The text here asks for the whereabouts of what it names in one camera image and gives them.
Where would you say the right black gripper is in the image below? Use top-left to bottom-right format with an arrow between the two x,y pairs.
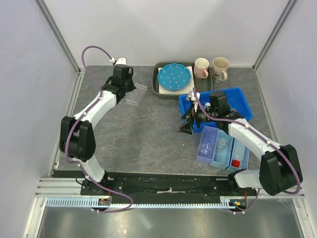
177,102 -> 217,135

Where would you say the clear glass beaker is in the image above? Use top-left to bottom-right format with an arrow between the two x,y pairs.
199,142 -> 214,156

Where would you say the small glass stopper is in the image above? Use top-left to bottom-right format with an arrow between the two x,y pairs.
216,138 -> 227,153

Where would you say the white red-capped wash bottle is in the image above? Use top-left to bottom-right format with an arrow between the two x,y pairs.
231,140 -> 246,168

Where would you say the round glass flask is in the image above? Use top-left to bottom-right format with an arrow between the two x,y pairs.
204,102 -> 211,110

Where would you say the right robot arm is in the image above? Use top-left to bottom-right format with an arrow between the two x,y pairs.
178,88 -> 303,196

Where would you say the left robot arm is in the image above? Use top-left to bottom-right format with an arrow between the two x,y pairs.
59,64 -> 136,195

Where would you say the clear test tube rack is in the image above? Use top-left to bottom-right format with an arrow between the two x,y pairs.
126,83 -> 147,107

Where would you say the purple plastic box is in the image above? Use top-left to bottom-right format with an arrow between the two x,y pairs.
196,126 -> 219,165

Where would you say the white square plate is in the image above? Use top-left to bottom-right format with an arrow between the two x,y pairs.
158,66 -> 194,95

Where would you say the blue polka dot plate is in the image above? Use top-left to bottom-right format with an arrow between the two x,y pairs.
157,63 -> 193,91

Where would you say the light blue box middle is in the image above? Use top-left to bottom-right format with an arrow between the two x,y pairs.
210,130 -> 233,170

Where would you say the light blue box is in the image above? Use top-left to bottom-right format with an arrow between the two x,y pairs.
210,130 -> 233,170
227,139 -> 250,172

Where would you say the blue divided bin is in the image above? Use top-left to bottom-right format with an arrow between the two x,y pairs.
179,87 -> 253,133

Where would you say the pink mug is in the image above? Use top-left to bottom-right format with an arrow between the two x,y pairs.
194,58 -> 210,79

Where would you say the light blue box right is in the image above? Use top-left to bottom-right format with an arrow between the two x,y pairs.
227,139 -> 250,172

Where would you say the cream floral mug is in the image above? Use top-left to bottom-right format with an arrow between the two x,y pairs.
212,57 -> 230,84

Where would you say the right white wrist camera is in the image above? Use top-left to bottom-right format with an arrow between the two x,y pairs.
186,91 -> 200,112

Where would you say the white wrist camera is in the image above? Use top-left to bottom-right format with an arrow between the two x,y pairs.
109,58 -> 127,66
186,91 -> 200,112

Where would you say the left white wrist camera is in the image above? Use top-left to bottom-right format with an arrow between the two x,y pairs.
109,58 -> 127,66

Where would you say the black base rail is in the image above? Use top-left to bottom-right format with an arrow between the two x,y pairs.
53,170 -> 258,204

